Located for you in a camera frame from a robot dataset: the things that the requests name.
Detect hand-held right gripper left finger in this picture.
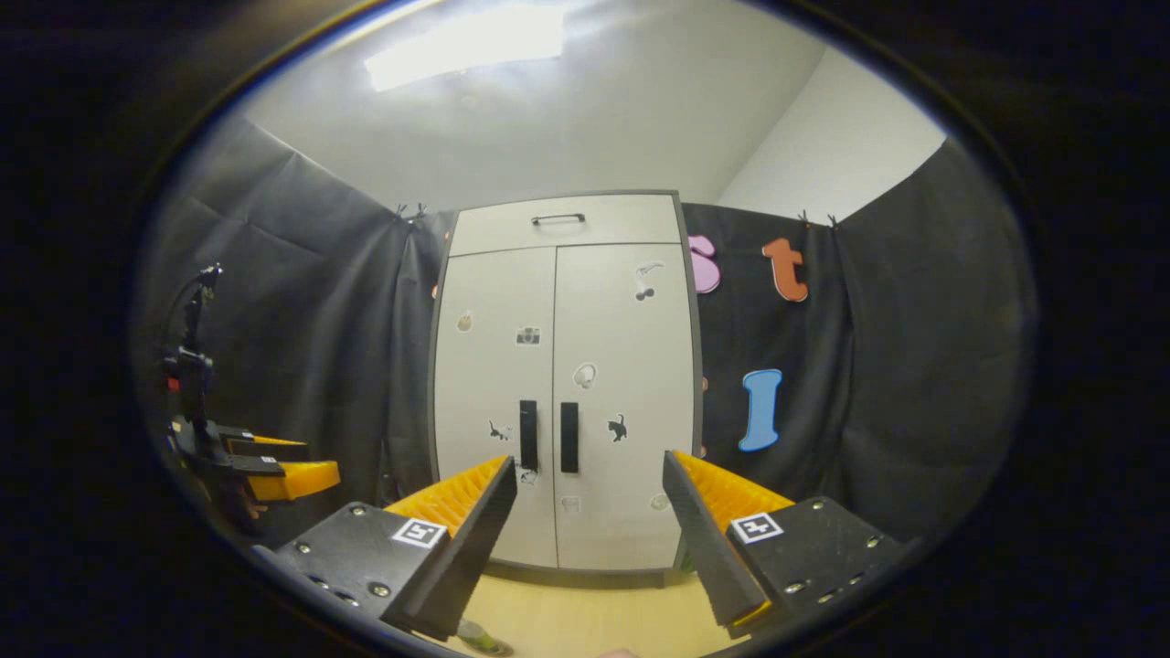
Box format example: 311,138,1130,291
274,454,519,642

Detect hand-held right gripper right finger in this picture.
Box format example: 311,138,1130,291
663,450,906,639

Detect white cabinet door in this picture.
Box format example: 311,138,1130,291
432,245,558,569
552,242,696,574

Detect grey and white cabinet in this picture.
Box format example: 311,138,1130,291
428,189,705,586

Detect black backdrop cloth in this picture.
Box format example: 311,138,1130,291
137,119,1038,549

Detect white drawer with black handle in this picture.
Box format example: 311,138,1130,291
448,192,685,259

